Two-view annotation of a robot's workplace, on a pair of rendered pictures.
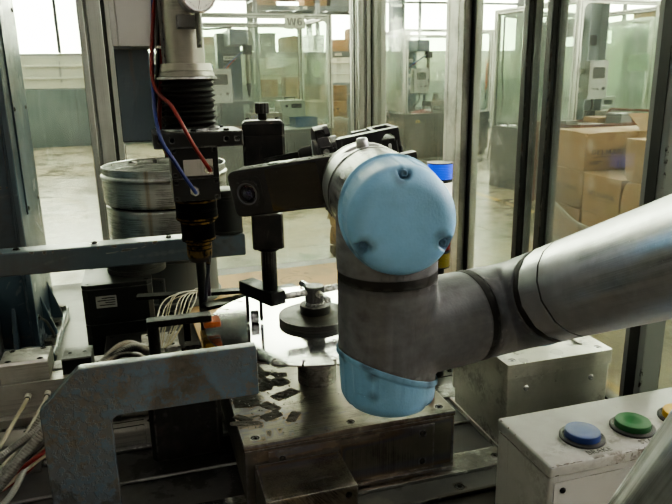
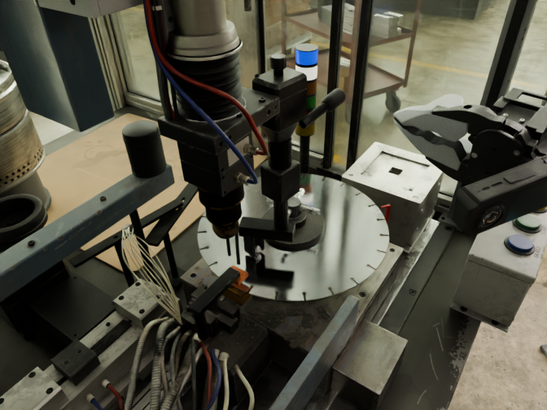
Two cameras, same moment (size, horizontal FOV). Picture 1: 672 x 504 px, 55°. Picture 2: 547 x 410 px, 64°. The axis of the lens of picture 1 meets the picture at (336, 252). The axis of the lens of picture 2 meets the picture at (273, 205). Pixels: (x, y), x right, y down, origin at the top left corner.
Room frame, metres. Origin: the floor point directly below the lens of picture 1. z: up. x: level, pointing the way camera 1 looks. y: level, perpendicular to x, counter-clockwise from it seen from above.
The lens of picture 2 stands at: (0.49, 0.41, 1.45)
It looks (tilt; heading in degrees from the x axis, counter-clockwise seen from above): 38 degrees down; 322
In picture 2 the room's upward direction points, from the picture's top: 2 degrees counter-clockwise
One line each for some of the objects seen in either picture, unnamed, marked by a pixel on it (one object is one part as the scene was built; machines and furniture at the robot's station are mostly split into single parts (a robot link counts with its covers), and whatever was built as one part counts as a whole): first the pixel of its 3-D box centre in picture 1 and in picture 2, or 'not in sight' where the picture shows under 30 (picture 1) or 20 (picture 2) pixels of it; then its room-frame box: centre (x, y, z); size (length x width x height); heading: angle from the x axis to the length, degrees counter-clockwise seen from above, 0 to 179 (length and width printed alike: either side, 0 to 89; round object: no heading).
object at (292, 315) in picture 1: (315, 311); (292, 220); (0.93, 0.03, 0.96); 0.11 x 0.11 x 0.03
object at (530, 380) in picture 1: (525, 379); (391, 197); (0.96, -0.30, 0.82); 0.18 x 0.18 x 0.15; 16
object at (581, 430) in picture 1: (582, 437); (518, 245); (0.67, -0.28, 0.90); 0.04 x 0.04 x 0.02
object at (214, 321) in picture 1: (185, 337); (220, 301); (0.87, 0.22, 0.95); 0.10 x 0.03 x 0.07; 106
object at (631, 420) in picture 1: (632, 427); (527, 224); (0.68, -0.35, 0.90); 0.04 x 0.04 x 0.02
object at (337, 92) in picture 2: (292, 154); (311, 104); (0.86, 0.06, 1.21); 0.08 x 0.06 x 0.03; 106
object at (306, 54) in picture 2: (439, 170); (306, 54); (1.14, -0.19, 1.14); 0.05 x 0.04 x 0.03; 16
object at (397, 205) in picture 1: (387, 210); not in sight; (0.46, -0.04, 1.21); 0.11 x 0.08 x 0.09; 7
